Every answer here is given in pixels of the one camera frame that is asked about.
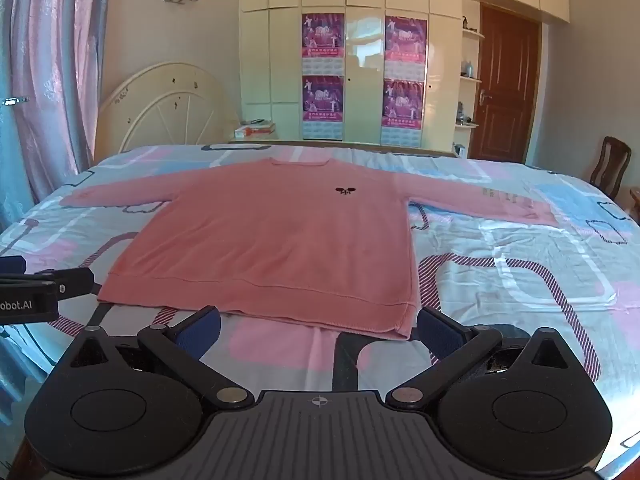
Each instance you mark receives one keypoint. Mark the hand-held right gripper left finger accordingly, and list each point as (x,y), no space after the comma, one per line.
(199,334)

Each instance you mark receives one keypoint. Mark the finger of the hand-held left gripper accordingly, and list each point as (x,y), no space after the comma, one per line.
(11,264)
(72,281)

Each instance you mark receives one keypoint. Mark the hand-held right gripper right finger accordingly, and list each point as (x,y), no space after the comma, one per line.
(439,334)

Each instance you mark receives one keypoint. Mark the pink sweater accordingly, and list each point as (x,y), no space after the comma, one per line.
(280,240)

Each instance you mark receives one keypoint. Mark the patterned bed sheet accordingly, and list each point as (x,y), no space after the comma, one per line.
(500,280)

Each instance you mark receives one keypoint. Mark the pink sheer curtain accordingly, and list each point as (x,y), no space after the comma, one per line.
(45,75)

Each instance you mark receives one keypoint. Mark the cream round headboard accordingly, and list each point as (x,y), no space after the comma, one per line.
(165,105)

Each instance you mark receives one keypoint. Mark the stack of books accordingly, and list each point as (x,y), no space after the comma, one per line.
(255,131)

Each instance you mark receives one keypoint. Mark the wooden chair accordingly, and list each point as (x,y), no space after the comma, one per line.
(611,162)

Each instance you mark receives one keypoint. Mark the brown wooden door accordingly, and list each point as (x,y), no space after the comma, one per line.
(507,90)

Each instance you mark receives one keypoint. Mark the cream corner shelves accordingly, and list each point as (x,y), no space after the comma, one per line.
(471,80)

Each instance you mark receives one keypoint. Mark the small bottle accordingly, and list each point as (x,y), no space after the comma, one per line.
(468,68)

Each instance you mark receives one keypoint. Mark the cream wardrobe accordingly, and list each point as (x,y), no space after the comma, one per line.
(367,60)

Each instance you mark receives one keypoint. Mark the purple wall poster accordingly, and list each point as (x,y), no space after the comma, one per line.
(405,47)
(402,112)
(322,107)
(323,42)

